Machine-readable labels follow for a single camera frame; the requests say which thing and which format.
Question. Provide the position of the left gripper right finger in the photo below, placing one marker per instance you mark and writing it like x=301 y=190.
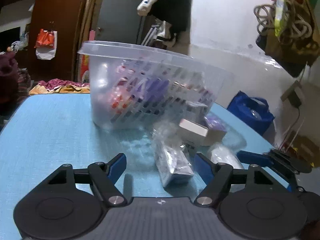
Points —
x=250 y=203

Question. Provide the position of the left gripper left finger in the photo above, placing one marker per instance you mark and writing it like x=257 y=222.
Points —
x=70 y=202

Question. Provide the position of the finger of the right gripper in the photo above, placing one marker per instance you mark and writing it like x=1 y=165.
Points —
x=250 y=158

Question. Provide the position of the silver flat pack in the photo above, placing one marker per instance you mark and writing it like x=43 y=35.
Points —
x=172 y=164

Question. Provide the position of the white wrapped roll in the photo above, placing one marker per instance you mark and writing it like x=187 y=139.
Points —
x=218 y=153

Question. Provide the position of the blue fabric bag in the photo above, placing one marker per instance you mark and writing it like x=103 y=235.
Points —
x=253 y=111

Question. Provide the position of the purple cube box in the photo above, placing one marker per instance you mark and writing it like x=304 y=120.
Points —
x=216 y=129

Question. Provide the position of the grey printed upright box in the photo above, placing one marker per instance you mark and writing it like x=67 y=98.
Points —
x=191 y=133

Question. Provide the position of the brown hanging bag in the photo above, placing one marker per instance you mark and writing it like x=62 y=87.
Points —
x=297 y=46

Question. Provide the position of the clear plastic laundry basket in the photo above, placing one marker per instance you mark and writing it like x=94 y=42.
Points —
x=134 y=86

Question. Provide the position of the maroon clothes pile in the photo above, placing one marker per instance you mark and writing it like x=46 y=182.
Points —
x=15 y=83

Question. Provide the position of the red white plastic bag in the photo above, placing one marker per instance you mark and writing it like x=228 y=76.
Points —
x=46 y=44

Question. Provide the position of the white hoodie blue letters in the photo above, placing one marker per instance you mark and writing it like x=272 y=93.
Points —
x=174 y=15

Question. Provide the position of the grey metal door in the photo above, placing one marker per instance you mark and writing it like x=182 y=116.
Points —
x=118 y=21

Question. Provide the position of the dark red wooden wardrobe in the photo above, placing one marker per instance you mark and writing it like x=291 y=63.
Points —
x=63 y=16

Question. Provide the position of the wall power adapter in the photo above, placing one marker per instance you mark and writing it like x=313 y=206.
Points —
x=292 y=96

